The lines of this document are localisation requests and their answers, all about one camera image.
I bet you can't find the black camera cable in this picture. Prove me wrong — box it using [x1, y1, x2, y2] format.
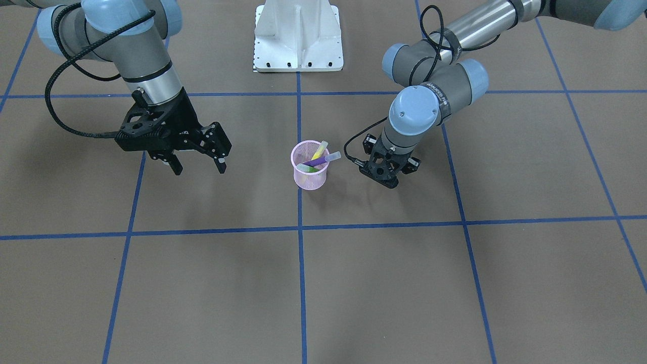
[343, 116, 389, 168]
[44, 3, 157, 139]

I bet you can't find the purple marker pen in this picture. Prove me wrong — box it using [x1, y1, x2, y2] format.
[304, 151, 341, 167]

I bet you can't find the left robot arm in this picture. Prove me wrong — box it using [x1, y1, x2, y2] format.
[353, 1, 645, 186]

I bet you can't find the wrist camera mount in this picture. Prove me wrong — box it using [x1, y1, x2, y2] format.
[359, 145, 408, 189]
[115, 102, 173, 160]

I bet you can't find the yellow marker pen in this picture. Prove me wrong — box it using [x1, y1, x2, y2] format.
[311, 141, 328, 161]

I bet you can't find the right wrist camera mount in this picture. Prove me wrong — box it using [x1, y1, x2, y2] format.
[115, 102, 173, 160]

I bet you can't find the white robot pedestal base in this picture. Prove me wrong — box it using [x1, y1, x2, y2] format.
[253, 1, 344, 72]

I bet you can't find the pink mesh pen holder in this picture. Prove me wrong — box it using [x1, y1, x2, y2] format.
[290, 140, 330, 191]

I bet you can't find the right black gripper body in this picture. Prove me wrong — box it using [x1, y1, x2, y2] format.
[132, 87, 210, 155]

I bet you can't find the green marker pen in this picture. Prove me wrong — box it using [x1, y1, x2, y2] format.
[296, 163, 319, 173]

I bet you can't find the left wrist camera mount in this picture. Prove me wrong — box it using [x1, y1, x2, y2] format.
[359, 145, 408, 189]

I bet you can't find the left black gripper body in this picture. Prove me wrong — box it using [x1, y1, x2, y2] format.
[363, 133, 421, 175]

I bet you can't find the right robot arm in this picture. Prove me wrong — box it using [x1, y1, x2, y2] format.
[2, 1, 232, 175]

